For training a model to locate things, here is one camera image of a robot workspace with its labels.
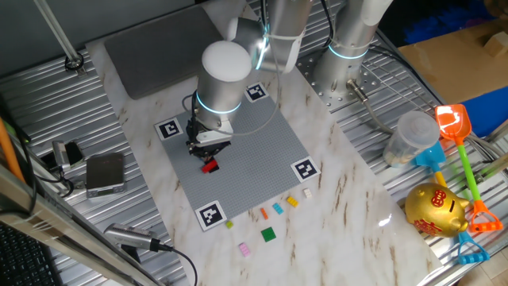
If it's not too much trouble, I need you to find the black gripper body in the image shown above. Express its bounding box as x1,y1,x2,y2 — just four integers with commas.
187,137,233,158

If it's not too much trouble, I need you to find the red Lego brick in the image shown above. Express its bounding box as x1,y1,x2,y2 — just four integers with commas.
200,159,219,175

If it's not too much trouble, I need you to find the grey Lego baseplate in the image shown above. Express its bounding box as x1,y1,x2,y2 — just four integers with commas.
153,82,321,232

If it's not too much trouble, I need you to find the black white fiducial marker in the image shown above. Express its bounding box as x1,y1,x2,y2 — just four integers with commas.
153,118,184,141
244,82,270,104
194,199,229,232
290,157,321,184

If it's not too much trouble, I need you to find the silver digital scale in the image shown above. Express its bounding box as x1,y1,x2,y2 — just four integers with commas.
86,153,126,199

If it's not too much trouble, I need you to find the grey fabric pad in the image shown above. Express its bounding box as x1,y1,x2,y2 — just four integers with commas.
103,6,225,100

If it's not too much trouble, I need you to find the metal pole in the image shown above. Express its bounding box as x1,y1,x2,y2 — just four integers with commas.
33,0,87,76

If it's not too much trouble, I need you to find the orange pole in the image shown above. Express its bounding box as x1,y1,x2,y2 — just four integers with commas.
0,117,27,184

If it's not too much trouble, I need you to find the clear plastic cup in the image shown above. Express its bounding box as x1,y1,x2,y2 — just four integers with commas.
383,110,441,168

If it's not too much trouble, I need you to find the black keyboard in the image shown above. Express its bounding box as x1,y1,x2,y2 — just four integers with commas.
0,222,64,286

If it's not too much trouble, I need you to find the gold piggy bank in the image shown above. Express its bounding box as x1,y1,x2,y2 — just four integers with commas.
404,182,471,238

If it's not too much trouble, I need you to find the brown cardboard sheet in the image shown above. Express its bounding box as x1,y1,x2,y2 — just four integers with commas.
398,17,508,116

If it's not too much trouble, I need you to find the blue fuzzy cloth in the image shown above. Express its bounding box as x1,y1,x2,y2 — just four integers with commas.
404,0,497,48

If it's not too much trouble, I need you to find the light wooden block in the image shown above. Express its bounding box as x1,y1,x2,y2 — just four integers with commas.
483,32,508,60

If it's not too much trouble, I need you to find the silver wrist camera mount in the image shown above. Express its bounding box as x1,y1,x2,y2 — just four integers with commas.
186,118,235,146

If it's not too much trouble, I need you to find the thin grey cable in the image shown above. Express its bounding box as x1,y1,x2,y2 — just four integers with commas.
229,0,282,137

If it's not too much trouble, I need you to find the black camera cable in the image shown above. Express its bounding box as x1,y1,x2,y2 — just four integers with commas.
156,242,198,286

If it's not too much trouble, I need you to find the silver camera with cable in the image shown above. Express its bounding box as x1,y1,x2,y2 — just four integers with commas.
103,222,162,263

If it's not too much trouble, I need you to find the silver camera on clamp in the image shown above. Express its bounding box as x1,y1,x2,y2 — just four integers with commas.
52,140,71,171

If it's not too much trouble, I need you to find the aluminium frame bar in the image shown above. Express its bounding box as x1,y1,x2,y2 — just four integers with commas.
0,164,164,286

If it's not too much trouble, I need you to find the grey braided hose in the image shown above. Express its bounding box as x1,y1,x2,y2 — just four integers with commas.
345,78,398,134

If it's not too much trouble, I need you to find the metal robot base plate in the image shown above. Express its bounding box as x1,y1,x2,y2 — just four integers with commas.
295,47,382,110

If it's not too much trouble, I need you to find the black cable bundle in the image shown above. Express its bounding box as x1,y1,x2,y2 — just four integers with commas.
367,42,445,106

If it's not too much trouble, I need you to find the orange toy shovel green handle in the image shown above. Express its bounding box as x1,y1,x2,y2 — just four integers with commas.
434,103,504,234

